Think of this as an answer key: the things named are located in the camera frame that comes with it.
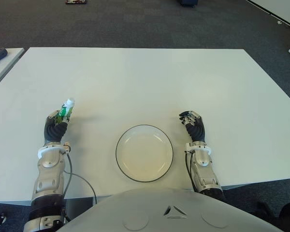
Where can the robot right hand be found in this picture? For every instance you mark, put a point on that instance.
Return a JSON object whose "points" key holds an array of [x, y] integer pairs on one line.
{"points": [[197, 129]]}

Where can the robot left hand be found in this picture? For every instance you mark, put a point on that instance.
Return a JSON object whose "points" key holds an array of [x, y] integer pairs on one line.
{"points": [[54, 131]]}

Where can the green white toothpaste tube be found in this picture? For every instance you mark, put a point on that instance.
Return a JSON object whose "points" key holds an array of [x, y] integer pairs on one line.
{"points": [[67, 108]]}

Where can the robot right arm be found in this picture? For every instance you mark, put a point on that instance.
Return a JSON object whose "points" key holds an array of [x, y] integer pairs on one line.
{"points": [[204, 170]]}

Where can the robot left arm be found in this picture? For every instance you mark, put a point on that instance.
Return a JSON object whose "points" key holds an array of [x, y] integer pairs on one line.
{"points": [[48, 169]]}

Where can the white plate with dark rim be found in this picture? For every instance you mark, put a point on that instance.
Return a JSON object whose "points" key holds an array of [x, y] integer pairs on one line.
{"points": [[144, 154]]}

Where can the white side table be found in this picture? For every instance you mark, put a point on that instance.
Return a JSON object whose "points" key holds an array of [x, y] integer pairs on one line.
{"points": [[7, 66]]}

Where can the grey robot torso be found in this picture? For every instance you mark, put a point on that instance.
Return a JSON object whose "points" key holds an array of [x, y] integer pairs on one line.
{"points": [[159, 212]]}

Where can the dark blue floor object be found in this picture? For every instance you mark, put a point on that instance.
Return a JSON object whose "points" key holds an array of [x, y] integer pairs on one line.
{"points": [[188, 2]]}

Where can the colourful flat box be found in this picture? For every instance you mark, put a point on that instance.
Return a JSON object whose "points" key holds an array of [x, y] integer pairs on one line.
{"points": [[76, 1]]}

